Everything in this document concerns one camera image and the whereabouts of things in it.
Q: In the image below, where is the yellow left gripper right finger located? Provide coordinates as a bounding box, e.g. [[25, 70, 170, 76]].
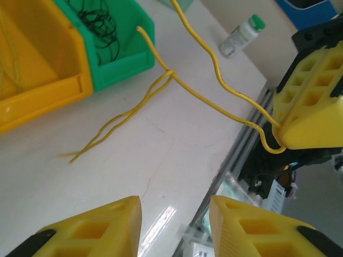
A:
[[210, 195, 343, 257]]

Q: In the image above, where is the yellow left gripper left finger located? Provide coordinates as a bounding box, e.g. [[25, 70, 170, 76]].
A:
[[5, 195, 142, 257]]

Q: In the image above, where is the thin yellow cable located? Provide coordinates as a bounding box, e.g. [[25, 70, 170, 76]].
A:
[[57, 69, 177, 164], [136, 0, 286, 154]]

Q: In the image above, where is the thin black cable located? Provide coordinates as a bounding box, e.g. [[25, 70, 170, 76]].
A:
[[65, 0, 121, 65]]

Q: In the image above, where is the white printed card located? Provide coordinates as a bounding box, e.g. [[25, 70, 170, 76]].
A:
[[184, 227, 223, 257]]

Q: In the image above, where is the clear plastic package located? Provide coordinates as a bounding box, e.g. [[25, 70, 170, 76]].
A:
[[202, 171, 266, 241]]

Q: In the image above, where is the clear bottle with green cap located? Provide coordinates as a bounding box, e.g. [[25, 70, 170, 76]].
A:
[[218, 13, 266, 58]]

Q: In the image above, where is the green plastic bin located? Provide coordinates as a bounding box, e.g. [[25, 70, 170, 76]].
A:
[[52, 0, 156, 94]]

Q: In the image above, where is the blue floral wall panel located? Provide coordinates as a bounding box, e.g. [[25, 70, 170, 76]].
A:
[[274, 0, 339, 31]]

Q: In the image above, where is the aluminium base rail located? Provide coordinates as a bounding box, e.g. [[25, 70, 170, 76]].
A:
[[171, 82, 279, 257]]

